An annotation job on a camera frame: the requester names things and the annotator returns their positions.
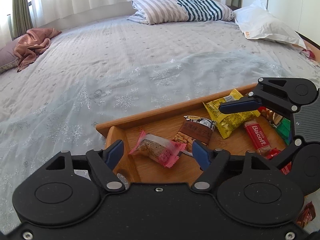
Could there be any red cashew nut packet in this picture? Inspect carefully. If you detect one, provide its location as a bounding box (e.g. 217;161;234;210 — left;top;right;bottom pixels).
258;106;283;127

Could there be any yellow snack packet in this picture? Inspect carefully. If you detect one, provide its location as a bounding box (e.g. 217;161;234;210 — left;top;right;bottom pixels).
204;89;260;139

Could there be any green snack packet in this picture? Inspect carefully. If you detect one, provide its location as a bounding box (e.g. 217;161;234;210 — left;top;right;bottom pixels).
276;118;292;145

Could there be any brown peanut snack packet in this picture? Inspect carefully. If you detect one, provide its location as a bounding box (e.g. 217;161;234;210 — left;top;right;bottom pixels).
172;115;215;157

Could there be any red Biscoff packet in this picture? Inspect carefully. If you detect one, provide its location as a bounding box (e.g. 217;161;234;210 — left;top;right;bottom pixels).
244;120;272;155

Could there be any pink rice cake packet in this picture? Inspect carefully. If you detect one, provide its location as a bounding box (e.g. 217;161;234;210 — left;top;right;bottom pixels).
129;131;186;168

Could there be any red KitKat bar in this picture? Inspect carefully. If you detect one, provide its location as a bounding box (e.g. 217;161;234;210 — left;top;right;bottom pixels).
265;147;293;176

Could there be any dark red chocolate bar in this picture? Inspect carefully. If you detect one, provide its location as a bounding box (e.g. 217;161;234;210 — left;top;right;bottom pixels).
296;202;316;228

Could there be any red tissue pack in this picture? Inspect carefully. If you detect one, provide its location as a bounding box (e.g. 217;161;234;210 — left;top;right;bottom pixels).
301;49;316;61

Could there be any wooden serving tray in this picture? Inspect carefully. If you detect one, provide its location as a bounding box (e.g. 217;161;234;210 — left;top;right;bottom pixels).
95;82;288;186

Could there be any white pillow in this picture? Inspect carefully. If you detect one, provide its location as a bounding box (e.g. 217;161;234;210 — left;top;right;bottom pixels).
234;0;306;49

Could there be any light blue bedspread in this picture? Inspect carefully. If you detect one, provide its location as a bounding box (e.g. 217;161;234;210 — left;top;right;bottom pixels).
1;17;319;233

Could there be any striped pillow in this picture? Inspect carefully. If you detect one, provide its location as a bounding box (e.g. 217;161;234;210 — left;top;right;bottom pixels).
127;0;235;25

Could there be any purple pillow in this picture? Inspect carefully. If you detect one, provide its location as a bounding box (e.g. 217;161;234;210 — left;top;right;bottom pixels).
0;37;21;74

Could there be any pink crumpled cloth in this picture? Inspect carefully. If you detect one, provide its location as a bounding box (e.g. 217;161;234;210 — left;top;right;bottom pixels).
13;28;61;72

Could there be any green curtain left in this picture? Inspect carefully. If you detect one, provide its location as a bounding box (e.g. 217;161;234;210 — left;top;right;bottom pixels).
11;0;33;38

